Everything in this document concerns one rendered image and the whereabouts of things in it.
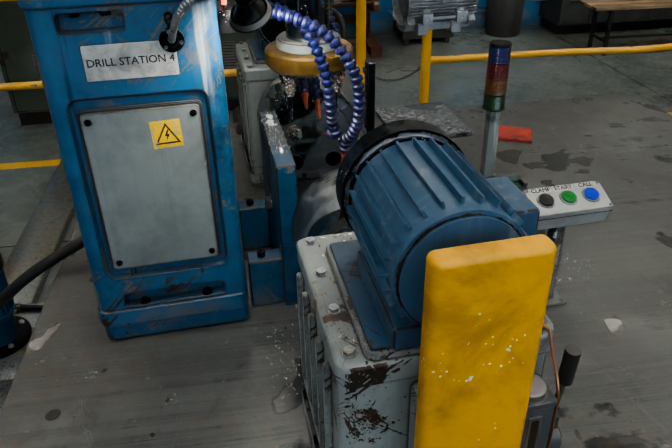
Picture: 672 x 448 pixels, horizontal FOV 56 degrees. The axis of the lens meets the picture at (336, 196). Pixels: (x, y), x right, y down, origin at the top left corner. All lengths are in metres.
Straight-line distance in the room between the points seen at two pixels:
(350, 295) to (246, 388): 0.47
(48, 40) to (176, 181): 0.32
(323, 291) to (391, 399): 0.17
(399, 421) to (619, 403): 0.56
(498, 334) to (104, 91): 0.76
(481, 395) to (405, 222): 0.21
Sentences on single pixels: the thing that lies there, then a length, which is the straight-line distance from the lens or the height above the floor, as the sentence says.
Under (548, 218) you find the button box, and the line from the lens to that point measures 1.30.
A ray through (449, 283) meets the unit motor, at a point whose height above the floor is 1.33.
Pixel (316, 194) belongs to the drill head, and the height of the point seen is 1.13.
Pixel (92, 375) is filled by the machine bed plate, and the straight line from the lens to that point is 1.35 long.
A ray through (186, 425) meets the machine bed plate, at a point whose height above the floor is 0.80.
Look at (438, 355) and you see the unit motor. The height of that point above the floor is 1.23.
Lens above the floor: 1.69
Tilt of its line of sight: 29 degrees down
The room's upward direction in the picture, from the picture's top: 1 degrees counter-clockwise
